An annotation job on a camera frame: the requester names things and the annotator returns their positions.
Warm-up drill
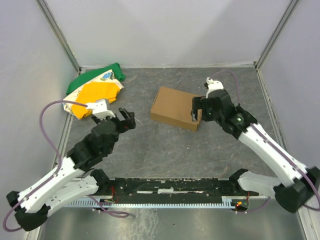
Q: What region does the brown cardboard box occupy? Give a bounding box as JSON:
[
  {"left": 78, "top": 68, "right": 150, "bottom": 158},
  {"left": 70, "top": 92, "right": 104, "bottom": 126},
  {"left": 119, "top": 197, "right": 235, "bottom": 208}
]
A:
[{"left": 150, "top": 86, "right": 202, "bottom": 132}]

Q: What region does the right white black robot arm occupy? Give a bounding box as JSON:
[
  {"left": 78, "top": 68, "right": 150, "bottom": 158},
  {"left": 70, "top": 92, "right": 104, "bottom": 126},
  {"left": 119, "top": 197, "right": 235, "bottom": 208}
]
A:
[{"left": 191, "top": 89, "right": 320, "bottom": 213}]

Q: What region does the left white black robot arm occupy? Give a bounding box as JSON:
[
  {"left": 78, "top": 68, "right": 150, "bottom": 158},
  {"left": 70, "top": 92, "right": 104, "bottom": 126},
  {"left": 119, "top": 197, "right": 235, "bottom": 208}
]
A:
[{"left": 6, "top": 107, "right": 136, "bottom": 232}]

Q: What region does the yellow cloth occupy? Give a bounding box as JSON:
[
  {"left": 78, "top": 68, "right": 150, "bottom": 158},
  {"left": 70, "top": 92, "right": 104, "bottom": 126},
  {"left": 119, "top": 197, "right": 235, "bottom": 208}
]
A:
[{"left": 71, "top": 82, "right": 121, "bottom": 119}]

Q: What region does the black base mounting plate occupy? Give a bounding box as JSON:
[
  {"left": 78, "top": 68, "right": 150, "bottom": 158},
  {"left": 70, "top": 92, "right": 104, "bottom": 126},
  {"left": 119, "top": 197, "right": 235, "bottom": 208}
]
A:
[{"left": 94, "top": 178, "right": 259, "bottom": 205}]

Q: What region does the green cloth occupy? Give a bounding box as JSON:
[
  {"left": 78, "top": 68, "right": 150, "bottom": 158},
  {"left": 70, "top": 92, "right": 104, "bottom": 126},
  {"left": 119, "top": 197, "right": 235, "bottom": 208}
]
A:
[{"left": 66, "top": 62, "right": 126, "bottom": 96}]

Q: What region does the metal front shelf sheet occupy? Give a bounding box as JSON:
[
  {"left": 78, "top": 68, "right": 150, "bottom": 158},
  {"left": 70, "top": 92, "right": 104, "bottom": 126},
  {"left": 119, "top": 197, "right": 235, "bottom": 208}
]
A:
[{"left": 39, "top": 202, "right": 306, "bottom": 240}]

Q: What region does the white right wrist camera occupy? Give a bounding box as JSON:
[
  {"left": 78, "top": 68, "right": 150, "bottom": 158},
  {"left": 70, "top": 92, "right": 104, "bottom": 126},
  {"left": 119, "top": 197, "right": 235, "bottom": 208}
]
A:
[{"left": 204, "top": 77, "right": 224, "bottom": 98}]

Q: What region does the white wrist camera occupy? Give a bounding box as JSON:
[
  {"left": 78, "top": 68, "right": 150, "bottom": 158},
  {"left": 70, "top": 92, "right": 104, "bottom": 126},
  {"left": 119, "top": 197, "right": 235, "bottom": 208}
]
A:
[
  {"left": 86, "top": 98, "right": 116, "bottom": 120},
  {"left": 204, "top": 77, "right": 224, "bottom": 98}
]

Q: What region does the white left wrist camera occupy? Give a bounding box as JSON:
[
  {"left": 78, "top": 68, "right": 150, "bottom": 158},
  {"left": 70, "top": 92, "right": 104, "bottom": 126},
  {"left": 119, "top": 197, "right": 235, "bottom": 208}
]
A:
[{"left": 86, "top": 98, "right": 116, "bottom": 120}]

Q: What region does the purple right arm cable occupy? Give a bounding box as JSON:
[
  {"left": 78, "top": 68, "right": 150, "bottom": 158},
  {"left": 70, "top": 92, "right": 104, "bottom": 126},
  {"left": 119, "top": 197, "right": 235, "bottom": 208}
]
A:
[{"left": 211, "top": 69, "right": 320, "bottom": 215}]

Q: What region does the aluminium front rail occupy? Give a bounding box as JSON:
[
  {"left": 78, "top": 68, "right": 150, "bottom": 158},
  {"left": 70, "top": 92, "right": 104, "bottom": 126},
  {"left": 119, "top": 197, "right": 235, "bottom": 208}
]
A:
[{"left": 36, "top": 176, "right": 311, "bottom": 199}]

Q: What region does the right aluminium corner post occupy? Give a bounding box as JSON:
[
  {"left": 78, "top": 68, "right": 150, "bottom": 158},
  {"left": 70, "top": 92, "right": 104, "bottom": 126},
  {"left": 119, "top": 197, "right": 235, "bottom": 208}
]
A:
[{"left": 254, "top": 0, "right": 300, "bottom": 71}]

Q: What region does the aluminium corner post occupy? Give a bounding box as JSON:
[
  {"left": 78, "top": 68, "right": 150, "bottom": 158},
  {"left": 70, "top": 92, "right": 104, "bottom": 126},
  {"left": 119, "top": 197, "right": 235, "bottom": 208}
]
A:
[
  {"left": 35, "top": 0, "right": 82, "bottom": 74},
  {"left": 254, "top": 0, "right": 300, "bottom": 71}
]

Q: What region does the light blue cable duct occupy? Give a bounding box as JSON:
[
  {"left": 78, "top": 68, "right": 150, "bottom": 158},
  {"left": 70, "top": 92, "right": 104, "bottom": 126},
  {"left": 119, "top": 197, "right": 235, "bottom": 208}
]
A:
[{"left": 65, "top": 197, "right": 235, "bottom": 210}]

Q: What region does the left aluminium corner post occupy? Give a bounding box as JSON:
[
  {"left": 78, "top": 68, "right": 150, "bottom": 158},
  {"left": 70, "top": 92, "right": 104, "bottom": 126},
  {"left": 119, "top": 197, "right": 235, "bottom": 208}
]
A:
[{"left": 35, "top": 0, "right": 82, "bottom": 74}]

